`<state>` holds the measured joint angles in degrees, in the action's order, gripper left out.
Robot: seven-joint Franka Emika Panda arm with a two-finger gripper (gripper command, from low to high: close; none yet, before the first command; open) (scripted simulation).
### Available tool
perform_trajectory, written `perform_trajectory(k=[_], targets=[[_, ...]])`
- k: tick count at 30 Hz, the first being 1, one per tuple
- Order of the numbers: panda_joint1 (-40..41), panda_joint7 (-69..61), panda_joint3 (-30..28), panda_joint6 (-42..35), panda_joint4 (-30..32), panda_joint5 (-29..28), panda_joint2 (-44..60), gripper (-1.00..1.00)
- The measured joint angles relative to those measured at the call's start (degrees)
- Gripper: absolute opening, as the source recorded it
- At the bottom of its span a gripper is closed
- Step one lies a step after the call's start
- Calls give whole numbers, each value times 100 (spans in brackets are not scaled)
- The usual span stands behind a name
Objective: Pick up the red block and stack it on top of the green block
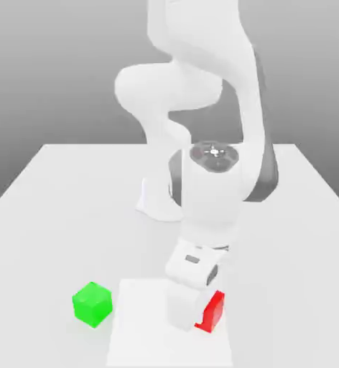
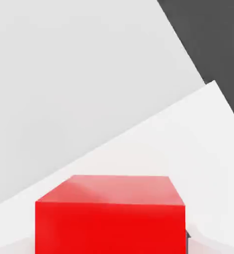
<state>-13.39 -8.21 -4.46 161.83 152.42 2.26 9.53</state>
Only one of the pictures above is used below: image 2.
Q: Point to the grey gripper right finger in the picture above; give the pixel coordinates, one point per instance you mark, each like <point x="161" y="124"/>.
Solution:
<point x="190" y="248"/>

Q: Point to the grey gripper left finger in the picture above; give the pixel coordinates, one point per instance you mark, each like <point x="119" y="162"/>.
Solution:
<point x="28" y="249"/>

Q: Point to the small red cube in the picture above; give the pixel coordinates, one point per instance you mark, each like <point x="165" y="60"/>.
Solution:
<point x="109" y="228"/>

